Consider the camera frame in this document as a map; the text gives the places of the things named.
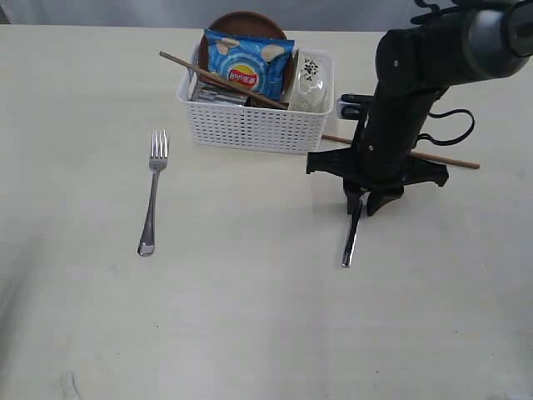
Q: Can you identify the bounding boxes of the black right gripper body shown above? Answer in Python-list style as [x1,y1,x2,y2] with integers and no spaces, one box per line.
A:
[306,120,449,192]

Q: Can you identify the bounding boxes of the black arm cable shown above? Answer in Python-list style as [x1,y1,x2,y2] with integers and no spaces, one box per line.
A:
[416,108,476,147]

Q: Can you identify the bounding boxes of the silver fork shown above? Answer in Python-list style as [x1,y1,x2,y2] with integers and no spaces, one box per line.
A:
[137,129,169,257]

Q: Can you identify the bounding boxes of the blue chips bag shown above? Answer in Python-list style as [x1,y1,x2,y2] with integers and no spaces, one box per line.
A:
[204,29,295,101]

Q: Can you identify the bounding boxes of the white perforated plastic basket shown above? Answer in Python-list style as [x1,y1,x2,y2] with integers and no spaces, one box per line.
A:
[176,49,335,154]

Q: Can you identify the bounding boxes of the shiny steel cup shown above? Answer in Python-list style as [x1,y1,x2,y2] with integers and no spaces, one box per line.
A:
[192,82,251,107]

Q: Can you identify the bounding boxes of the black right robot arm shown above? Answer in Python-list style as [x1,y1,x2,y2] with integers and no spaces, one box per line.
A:
[306,1,532,217]

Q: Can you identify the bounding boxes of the brown wooden chopstick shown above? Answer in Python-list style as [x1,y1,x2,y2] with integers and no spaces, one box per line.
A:
[159,51,288,110]
[321,134,481,170]

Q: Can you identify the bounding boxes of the white patterned ceramic bowl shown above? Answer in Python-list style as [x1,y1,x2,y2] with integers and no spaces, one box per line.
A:
[288,48,333,113]

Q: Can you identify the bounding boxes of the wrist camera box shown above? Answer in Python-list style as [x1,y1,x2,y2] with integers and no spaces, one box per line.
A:
[336,93,373,121]

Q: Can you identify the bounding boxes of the brown round plate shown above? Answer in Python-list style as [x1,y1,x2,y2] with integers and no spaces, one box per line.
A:
[198,11,295,94]

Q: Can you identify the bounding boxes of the silver table knife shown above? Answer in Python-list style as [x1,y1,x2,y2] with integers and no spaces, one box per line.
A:
[341,198,363,268]

